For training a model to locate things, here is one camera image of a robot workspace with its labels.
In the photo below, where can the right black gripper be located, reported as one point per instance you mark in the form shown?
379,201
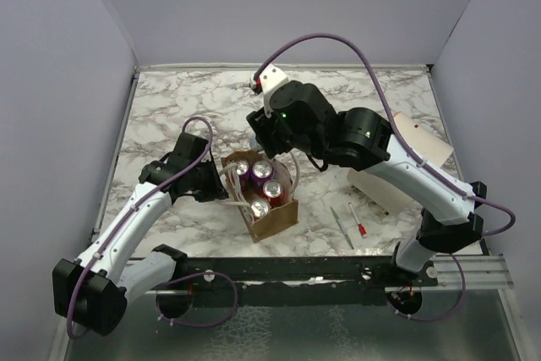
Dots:
264,127

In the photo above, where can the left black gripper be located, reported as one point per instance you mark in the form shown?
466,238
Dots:
216,191

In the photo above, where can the purple soda can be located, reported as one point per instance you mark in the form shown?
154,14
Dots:
242,169
261,172

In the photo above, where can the brown canvas bag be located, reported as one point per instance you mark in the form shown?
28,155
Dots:
280,218

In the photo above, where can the red cola can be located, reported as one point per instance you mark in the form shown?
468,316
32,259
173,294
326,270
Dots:
274,193

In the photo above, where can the silver red beverage can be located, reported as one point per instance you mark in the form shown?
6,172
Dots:
254,144

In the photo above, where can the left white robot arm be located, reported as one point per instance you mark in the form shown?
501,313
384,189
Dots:
93,291

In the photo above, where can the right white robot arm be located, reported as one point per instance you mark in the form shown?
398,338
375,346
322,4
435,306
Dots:
297,116

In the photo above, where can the red white marker pen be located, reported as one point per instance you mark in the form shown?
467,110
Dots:
360,225

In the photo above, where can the white cylindrical container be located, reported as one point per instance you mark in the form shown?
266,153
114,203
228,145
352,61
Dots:
384,194

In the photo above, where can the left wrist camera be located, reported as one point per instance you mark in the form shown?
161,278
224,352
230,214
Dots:
187,149

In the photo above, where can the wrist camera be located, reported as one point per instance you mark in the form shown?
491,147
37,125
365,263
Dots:
270,80
187,149

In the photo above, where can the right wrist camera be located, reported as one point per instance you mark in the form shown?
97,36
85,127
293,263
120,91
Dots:
270,80

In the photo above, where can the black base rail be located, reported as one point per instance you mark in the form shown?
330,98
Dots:
309,281

